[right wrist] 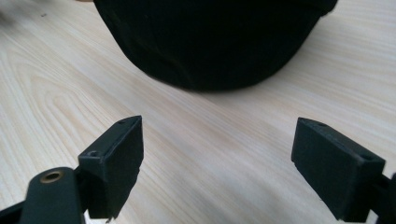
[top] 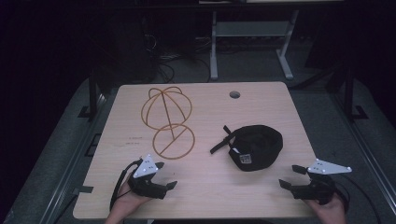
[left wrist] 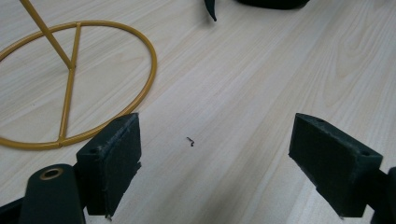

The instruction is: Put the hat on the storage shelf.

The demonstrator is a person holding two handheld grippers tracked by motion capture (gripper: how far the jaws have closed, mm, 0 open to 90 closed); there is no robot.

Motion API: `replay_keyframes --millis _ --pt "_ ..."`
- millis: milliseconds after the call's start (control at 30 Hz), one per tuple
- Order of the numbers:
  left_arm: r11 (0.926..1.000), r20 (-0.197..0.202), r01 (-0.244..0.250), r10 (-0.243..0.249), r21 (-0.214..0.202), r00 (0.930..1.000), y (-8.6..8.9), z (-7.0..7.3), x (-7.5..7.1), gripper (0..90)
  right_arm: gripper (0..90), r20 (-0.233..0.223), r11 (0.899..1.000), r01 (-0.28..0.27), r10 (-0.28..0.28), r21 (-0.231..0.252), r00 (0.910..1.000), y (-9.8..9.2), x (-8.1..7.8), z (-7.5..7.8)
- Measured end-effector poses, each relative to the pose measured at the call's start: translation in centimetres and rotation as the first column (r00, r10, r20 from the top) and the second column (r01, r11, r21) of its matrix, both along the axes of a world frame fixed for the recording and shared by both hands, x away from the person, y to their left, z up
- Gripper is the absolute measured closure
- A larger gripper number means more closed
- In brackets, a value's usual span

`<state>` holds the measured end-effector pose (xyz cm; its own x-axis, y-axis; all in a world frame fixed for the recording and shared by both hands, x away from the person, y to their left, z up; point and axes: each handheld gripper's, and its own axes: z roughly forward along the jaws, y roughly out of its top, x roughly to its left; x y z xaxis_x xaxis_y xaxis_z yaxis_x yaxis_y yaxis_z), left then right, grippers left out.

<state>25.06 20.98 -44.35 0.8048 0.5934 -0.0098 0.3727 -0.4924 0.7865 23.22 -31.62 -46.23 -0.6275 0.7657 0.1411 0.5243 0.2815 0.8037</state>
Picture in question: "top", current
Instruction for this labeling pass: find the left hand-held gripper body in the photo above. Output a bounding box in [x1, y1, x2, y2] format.
[127, 154, 168, 201]

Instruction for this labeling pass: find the black metal post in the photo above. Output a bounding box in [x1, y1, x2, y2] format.
[343, 65, 370, 121]
[77, 68, 99, 119]

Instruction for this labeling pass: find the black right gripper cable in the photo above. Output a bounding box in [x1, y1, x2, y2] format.
[333, 173, 383, 224]

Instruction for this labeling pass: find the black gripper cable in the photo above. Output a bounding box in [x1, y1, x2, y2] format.
[108, 159, 144, 212]
[333, 173, 383, 224]

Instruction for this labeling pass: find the person's right hand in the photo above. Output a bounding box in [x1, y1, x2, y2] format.
[304, 193, 347, 224]

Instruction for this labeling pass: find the black cap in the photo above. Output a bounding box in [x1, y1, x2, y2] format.
[209, 124, 285, 173]

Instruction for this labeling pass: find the gold wire hat stand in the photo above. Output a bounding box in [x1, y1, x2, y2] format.
[140, 86, 196, 161]

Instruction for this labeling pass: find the grey metal table frame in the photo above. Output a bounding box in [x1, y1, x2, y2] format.
[209, 9, 301, 81]

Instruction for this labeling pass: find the bundle of floor cables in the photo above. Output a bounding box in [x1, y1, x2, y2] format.
[153, 52, 213, 84]

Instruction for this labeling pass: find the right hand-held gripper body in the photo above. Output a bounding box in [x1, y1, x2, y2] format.
[291, 159, 353, 206]

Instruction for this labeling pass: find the black tape strip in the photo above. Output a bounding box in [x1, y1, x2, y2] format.
[72, 185, 94, 195]

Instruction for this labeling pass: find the person's left hand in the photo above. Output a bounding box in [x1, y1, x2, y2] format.
[105, 181, 154, 224]

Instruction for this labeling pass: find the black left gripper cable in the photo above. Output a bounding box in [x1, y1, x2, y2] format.
[108, 159, 144, 212]

